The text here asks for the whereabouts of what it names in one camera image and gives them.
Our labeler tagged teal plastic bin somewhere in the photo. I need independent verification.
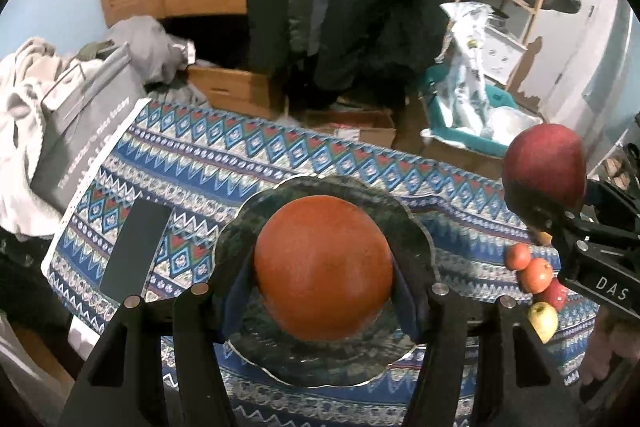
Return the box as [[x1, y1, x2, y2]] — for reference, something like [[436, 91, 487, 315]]
[[417, 66, 521, 158]]

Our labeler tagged person's right hand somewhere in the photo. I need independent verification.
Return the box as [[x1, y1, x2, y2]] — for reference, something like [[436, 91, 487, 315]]
[[580, 307, 633, 390]]

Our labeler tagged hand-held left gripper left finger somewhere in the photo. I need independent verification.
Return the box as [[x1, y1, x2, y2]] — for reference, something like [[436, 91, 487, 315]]
[[57, 259, 262, 427]]

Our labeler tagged large orange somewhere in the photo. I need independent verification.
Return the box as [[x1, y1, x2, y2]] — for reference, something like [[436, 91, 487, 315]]
[[253, 196, 393, 342]]

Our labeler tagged dark glass bowl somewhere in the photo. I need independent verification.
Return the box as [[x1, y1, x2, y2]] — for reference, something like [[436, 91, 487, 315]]
[[212, 174, 441, 388]]

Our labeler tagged small tangerine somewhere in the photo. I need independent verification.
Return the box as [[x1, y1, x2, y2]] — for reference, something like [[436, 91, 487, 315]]
[[505, 243, 532, 270]]

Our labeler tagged large red apple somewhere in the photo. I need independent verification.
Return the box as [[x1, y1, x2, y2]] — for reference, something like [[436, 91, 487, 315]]
[[501, 123, 587, 210]]

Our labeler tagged white printed plastic bag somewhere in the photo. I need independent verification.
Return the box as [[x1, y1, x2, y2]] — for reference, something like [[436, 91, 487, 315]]
[[435, 2, 497, 132]]

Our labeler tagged gray clothing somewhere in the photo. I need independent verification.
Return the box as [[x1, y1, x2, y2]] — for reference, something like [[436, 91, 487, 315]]
[[102, 16, 196, 85]]

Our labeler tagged beige cloth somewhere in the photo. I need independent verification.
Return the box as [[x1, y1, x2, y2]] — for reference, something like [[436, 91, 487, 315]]
[[0, 38, 66, 240]]

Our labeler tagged small red apple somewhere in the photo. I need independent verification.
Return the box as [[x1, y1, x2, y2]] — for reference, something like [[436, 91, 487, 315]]
[[537, 279, 571, 312]]

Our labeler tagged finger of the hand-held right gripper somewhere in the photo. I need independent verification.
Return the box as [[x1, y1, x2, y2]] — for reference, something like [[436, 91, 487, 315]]
[[584, 179, 640, 228], [504, 182, 583, 240]]

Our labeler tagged clear plastic bag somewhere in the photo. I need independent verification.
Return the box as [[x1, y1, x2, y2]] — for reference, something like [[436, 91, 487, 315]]
[[487, 106, 543, 142]]

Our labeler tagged dark hanging coat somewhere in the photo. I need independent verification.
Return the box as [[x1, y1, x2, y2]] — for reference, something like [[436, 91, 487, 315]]
[[315, 0, 451, 94]]

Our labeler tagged blue patterned blanket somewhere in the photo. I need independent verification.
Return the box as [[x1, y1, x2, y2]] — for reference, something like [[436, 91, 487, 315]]
[[42, 97, 601, 427]]

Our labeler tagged black phone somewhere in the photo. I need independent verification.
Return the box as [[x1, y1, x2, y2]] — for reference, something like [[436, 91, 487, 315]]
[[100, 199, 173, 300]]

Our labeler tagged flat cardboard box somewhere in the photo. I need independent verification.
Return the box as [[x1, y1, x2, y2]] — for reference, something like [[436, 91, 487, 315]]
[[300, 107, 398, 148]]

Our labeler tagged medium orange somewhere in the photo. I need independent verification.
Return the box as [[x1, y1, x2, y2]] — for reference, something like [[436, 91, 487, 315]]
[[517, 258, 555, 294]]

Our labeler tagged gray paper bag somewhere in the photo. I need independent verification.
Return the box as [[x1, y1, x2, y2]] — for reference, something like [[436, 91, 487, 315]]
[[30, 44, 151, 212]]

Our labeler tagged black bag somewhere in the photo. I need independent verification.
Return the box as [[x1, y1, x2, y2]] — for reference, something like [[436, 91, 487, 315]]
[[0, 227, 71, 333]]

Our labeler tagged white patterned drawer cabinet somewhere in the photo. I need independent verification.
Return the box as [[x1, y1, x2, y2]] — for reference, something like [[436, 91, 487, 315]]
[[480, 24, 528, 85]]

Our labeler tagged cardboard box under bin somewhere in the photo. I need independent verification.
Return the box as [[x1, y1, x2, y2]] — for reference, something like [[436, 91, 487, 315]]
[[422, 137, 507, 182]]

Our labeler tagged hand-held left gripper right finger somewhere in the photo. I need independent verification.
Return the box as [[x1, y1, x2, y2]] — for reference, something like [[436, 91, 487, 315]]
[[391, 249, 586, 427]]

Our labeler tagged brown cardboard box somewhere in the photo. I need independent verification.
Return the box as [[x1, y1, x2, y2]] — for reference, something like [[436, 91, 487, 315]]
[[187, 66, 287, 120]]

